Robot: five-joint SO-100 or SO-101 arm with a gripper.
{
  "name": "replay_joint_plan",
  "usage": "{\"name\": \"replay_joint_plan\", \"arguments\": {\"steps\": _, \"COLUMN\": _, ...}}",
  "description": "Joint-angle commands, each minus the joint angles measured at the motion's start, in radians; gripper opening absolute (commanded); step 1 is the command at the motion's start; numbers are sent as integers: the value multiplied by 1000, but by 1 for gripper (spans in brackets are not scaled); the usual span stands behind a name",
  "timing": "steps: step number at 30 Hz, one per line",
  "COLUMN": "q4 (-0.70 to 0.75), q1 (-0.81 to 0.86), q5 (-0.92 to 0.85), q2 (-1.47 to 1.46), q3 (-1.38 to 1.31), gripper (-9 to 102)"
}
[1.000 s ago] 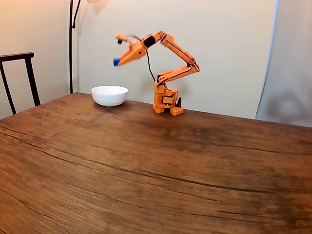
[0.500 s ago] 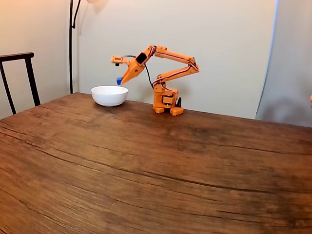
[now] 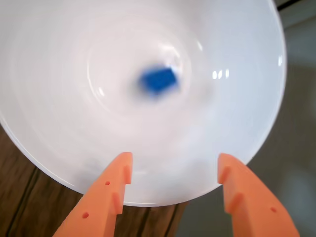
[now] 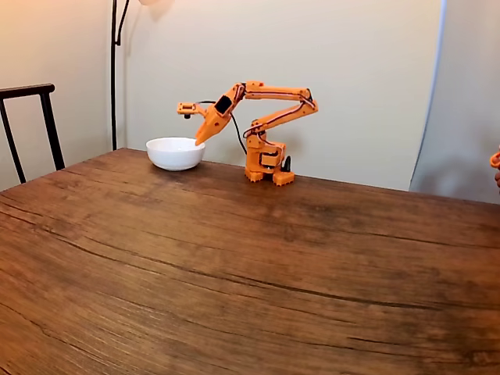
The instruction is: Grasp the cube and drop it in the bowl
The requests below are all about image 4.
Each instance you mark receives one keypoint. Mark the black wooden chair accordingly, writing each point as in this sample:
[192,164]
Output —
[48,125]

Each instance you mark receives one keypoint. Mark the orange gripper camera mount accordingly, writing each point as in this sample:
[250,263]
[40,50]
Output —
[185,108]

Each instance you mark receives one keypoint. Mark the black floor lamp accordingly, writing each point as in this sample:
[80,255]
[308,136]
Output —
[113,97]

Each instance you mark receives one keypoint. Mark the pale curtain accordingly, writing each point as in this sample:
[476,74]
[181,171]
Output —
[461,117]

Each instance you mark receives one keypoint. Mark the white ceramic bowl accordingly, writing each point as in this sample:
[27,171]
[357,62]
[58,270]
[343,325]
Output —
[176,158]

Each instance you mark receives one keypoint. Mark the black table clamp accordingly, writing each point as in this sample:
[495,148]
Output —
[288,166]

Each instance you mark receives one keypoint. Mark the person's hand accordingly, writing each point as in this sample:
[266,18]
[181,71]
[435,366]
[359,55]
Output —
[498,179]

